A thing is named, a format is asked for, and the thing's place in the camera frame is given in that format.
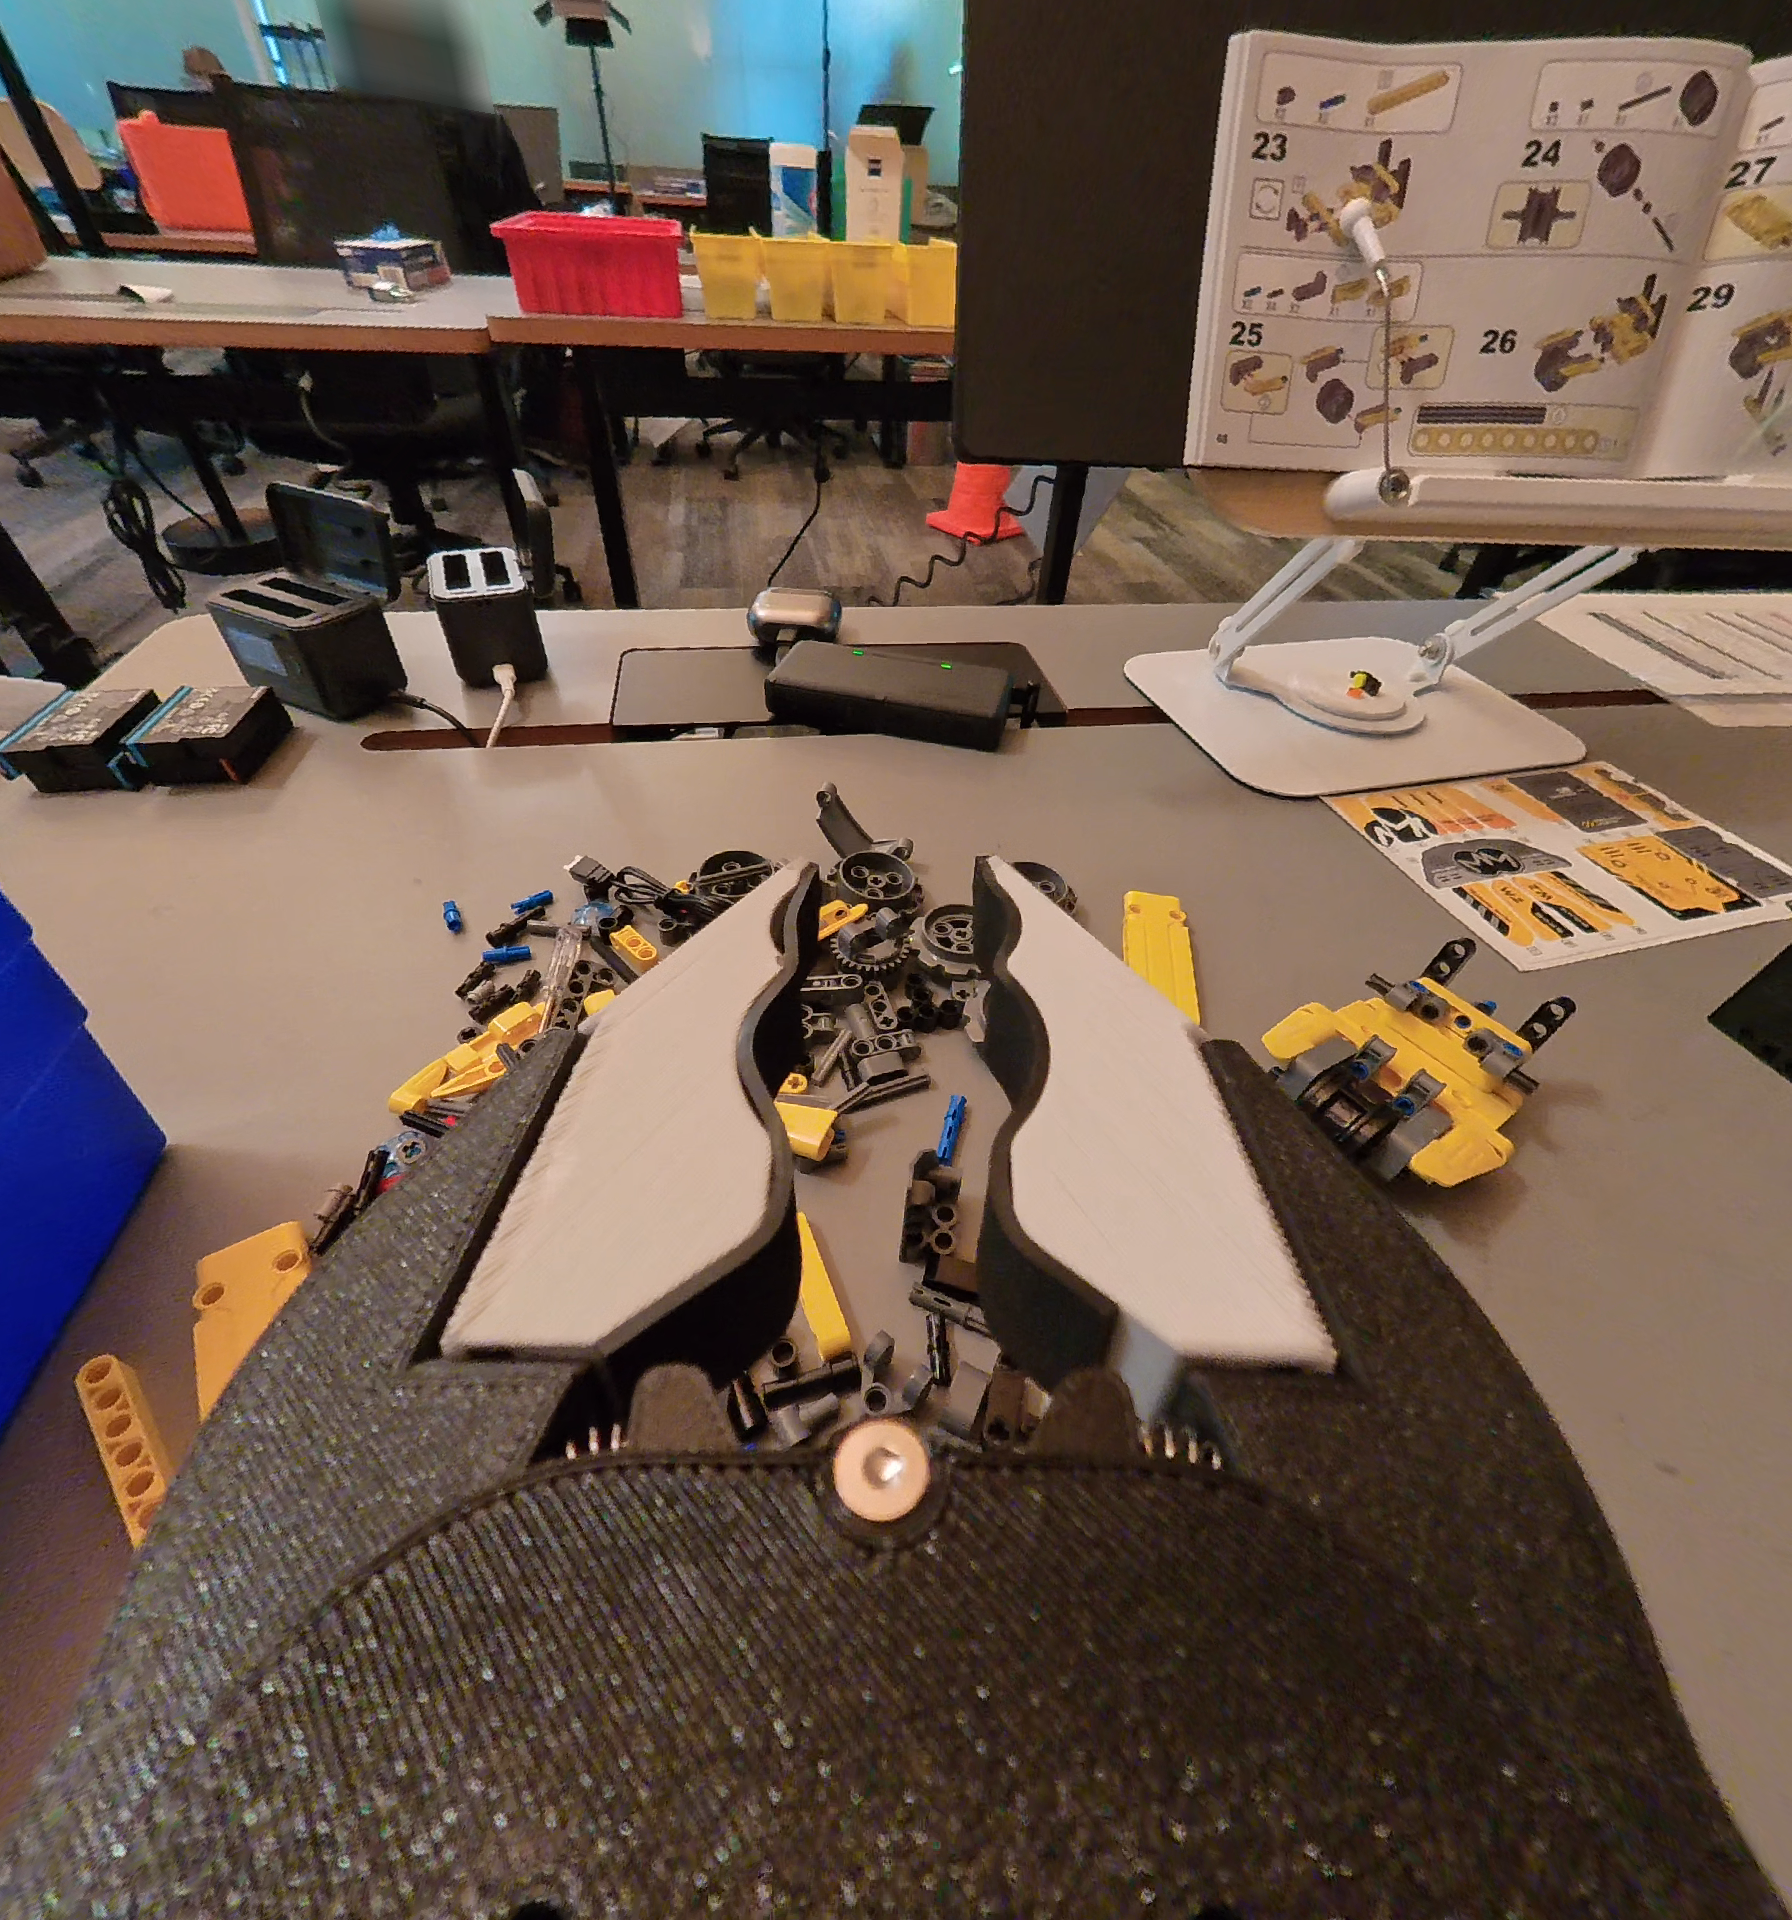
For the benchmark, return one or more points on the yellow plastic bin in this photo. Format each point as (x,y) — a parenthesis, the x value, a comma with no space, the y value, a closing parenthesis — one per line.
(728,277)
(926,286)
(799,281)
(865,281)

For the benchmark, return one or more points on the blue printed box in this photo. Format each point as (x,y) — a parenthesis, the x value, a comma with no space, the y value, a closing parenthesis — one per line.
(393,262)

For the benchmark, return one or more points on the red plastic bin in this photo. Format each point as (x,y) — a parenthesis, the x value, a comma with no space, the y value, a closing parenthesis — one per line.
(590,266)

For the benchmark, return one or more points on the black power bank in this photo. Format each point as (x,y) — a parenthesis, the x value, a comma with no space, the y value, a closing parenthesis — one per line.
(882,699)

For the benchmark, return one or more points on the printed paper sheet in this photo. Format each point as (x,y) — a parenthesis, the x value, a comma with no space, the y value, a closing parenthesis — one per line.
(1706,645)

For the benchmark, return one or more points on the yellow toy panel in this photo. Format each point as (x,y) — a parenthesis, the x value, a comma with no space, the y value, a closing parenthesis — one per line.
(244,1305)
(1163,946)

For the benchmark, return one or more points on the pile of toy building parts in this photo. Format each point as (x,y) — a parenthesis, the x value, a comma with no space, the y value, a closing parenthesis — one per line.
(882,960)

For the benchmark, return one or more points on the yellow beam with holes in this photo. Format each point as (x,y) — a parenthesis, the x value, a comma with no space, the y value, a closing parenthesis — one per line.
(124,1447)

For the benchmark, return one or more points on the large black monitor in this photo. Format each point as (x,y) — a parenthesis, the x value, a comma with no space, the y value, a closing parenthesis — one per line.
(1091,226)

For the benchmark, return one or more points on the background table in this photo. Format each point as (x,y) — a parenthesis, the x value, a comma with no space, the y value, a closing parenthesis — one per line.
(777,336)
(208,314)

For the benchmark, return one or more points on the blue plastic bin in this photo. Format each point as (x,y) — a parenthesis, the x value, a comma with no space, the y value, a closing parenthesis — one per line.
(25,1126)

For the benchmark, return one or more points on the instruction booklet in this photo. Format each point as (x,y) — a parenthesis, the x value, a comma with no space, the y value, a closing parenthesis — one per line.
(1513,226)

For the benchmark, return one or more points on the dark earbuds case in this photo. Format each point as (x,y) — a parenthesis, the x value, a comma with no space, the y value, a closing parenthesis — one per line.
(793,615)

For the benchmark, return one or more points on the orange traffic cone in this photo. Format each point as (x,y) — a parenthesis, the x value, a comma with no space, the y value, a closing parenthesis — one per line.
(975,507)

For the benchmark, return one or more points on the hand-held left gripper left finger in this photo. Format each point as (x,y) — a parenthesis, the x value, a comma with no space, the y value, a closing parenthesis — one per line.
(642,1139)

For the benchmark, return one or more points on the black light stand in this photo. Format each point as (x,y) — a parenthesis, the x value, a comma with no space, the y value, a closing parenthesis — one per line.
(593,89)

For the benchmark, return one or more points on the black two-slot charger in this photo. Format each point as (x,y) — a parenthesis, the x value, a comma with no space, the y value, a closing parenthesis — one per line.
(488,638)

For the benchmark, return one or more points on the sticker sheet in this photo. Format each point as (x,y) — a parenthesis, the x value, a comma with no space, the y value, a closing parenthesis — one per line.
(1587,864)

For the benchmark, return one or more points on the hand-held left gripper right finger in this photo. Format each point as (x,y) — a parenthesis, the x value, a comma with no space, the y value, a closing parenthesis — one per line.
(1137,1155)

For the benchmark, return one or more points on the white wipes canister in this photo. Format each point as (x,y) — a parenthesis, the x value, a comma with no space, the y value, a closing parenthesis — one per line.
(793,189)

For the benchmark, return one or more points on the white carton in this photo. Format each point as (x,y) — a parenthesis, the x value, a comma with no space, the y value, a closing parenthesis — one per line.
(876,189)

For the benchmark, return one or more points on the black charger box open lid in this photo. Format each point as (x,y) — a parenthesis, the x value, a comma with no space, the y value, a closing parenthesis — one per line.
(310,660)

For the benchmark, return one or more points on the white book stand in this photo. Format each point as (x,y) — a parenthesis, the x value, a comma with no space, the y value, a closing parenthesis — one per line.
(1361,736)

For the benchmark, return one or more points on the yellow toy vehicle assembly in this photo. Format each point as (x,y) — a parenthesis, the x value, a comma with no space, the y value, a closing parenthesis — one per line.
(1435,1050)

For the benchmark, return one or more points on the orange crate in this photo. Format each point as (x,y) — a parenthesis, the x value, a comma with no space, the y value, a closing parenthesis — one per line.
(184,172)

